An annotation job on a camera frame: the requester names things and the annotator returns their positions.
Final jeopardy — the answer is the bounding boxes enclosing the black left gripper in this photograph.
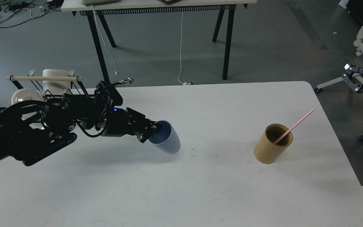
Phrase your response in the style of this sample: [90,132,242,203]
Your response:
[101,107,163,143]

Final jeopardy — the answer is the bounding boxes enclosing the blue plastic cup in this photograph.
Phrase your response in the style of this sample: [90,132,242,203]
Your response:
[148,120,181,154]

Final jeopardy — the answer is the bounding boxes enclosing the pink chopstick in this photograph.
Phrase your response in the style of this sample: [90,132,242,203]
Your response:
[273,109,315,145]

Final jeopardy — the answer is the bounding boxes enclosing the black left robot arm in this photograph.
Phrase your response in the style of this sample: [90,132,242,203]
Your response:
[0,79,164,166]

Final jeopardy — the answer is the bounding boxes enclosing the white mug in rack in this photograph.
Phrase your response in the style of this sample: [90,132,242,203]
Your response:
[41,69,72,96]

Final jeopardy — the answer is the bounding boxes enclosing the bamboo cylinder holder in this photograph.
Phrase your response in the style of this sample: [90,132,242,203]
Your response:
[253,124,293,164]

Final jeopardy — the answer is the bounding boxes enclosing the white background table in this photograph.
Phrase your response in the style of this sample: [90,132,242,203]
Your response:
[61,0,257,88]

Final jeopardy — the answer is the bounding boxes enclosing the white plate in rack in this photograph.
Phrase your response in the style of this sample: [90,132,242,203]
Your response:
[11,89,45,105]

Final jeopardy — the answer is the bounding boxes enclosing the white hanging cable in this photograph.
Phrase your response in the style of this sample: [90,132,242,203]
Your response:
[91,5,119,75]
[177,12,187,85]

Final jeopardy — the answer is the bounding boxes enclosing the black wire dish rack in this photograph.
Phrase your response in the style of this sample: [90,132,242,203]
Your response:
[6,69,90,104]

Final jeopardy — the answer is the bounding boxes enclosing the floor cables and adapters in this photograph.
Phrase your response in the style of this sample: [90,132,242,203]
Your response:
[0,0,64,32]

